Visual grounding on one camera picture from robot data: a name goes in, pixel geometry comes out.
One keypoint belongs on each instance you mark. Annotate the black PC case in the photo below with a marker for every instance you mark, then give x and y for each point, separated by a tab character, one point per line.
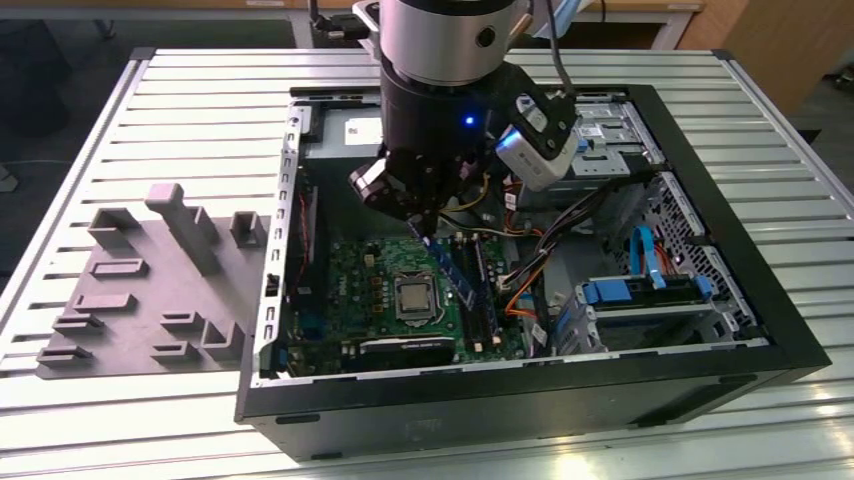
467	415

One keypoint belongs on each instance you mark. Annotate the grey parts rack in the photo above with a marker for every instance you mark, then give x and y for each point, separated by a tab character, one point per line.
167	285

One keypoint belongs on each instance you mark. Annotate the green motherboard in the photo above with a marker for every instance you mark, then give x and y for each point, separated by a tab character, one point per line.
353	260

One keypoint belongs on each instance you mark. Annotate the brown wooden cabinet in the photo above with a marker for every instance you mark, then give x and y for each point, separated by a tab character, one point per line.
787	40

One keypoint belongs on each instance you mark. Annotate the grey power supply unit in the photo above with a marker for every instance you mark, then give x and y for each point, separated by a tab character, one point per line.
336	200

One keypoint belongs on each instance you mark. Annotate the black graphics card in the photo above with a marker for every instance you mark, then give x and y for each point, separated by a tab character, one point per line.
400	352

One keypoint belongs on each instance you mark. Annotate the silver CPU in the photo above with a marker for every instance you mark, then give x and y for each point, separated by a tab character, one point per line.
415	296

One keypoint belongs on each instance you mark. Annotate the hard disk in blue carrier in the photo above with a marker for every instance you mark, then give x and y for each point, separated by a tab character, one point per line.
607	292

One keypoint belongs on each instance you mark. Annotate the blue plastic drive latch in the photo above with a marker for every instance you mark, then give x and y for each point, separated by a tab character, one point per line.
583	145

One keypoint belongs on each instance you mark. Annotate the grey metal stand foot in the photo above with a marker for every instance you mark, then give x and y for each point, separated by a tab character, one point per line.
6	180

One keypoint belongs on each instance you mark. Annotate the metal disk bay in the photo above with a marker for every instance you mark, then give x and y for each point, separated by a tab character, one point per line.
654	312

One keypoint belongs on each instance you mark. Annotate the thin metal locking lever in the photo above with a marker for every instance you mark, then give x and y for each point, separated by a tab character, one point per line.
440	312

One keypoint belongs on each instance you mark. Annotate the metal drive cage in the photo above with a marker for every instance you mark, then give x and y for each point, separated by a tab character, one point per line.
600	167

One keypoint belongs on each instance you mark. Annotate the black RAM slot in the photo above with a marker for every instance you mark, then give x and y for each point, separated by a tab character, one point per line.
472	337

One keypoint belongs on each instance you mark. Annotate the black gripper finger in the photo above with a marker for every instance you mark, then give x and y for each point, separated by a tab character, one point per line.
393	185
456	180

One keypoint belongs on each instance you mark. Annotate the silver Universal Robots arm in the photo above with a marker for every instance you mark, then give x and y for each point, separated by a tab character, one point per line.
440	40

